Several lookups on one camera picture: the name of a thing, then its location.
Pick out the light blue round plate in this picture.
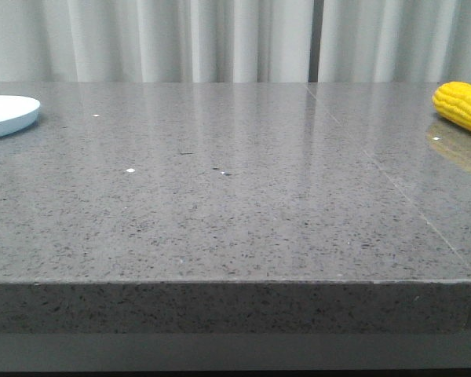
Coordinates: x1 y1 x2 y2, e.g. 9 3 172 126
0 95 41 137

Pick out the yellow corn cob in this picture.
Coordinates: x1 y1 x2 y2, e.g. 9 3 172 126
432 82 471 132

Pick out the white pleated curtain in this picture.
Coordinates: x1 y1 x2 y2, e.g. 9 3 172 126
0 1 471 82

